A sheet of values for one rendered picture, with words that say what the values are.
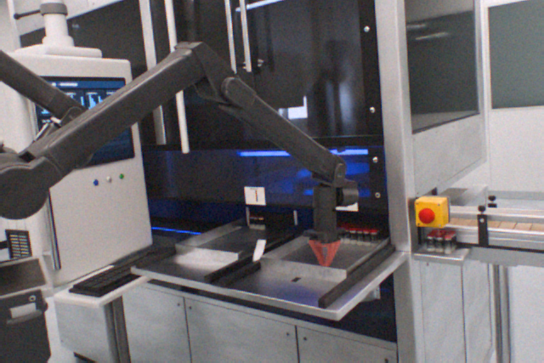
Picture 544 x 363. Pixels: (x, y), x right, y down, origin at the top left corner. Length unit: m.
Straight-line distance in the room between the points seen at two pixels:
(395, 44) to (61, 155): 0.87
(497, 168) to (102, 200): 4.93
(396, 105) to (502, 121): 4.65
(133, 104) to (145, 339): 1.65
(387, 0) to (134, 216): 1.20
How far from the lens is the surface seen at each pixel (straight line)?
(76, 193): 1.67
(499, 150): 5.92
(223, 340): 1.90
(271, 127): 0.94
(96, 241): 1.74
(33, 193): 0.73
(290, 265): 1.21
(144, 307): 2.21
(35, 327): 0.91
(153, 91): 0.79
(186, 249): 1.46
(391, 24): 1.28
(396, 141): 1.28
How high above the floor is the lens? 1.31
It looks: 6 degrees down
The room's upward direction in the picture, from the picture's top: 5 degrees counter-clockwise
